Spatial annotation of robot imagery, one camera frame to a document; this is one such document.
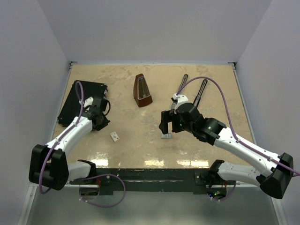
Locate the staple strips pack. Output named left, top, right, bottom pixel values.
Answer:
left=161, top=133, right=172, bottom=139

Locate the small white card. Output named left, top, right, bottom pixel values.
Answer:
left=110, top=132, right=120, bottom=142

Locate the grey black stapler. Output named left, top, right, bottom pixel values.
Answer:
left=170, top=74, right=188, bottom=110

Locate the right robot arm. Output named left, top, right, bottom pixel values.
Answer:
left=159, top=103, right=293, bottom=199

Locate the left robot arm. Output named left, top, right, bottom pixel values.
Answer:
left=29, top=97, right=111, bottom=190

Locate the black ribbed briefcase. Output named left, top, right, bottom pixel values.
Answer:
left=58, top=81, right=111, bottom=127

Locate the brown wooden metronome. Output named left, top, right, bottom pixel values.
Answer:
left=133, top=74, right=153, bottom=107

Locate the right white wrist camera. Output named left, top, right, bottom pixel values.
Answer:
left=170, top=93, right=189, bottom=110

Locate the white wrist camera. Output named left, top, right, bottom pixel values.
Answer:
left=83, top=97, right=93, bottom=108
left=170, top=93, right=189, bottom=110

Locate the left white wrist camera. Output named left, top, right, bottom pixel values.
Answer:
left=83, top=97, right=93, bottom=108

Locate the aluminium frame rail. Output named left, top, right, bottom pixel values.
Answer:
left=21, top=64, right=286, bottom=225

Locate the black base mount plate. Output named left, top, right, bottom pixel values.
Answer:
left=69, top=167, right=237, bottom=196

